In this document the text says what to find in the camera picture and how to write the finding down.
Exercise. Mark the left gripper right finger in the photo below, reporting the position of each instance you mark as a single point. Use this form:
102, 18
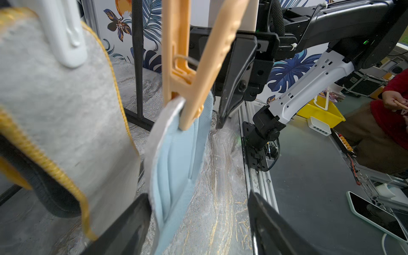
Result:
271, 234

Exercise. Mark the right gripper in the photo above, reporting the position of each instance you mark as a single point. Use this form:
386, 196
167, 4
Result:
229, 83

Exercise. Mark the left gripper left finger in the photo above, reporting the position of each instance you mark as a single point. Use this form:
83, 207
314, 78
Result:
127, 234

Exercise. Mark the light blue insole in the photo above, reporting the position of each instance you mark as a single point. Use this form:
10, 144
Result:
172, 162

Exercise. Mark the black clothes rack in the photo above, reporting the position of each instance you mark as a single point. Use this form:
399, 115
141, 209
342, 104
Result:
137, 43

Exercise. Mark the beige yellow-edged insole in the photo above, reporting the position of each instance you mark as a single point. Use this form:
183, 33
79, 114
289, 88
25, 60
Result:
68, 122

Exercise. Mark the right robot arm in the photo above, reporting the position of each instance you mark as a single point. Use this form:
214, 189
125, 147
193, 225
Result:
330, 40

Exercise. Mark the yellow clothes peg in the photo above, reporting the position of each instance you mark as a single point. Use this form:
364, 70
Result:
183, 75

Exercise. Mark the smartphone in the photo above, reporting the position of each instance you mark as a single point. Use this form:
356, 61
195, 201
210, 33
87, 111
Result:
376, 216

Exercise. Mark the yellow bin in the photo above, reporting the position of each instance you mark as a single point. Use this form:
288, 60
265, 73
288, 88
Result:
332, 116

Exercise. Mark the person in red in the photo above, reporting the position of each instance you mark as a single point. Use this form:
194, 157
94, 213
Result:
378, 131

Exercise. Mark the white clothes peg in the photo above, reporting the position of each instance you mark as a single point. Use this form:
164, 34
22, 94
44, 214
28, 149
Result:
61, 22

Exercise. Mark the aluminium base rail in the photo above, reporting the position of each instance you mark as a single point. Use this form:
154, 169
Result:
260, 182

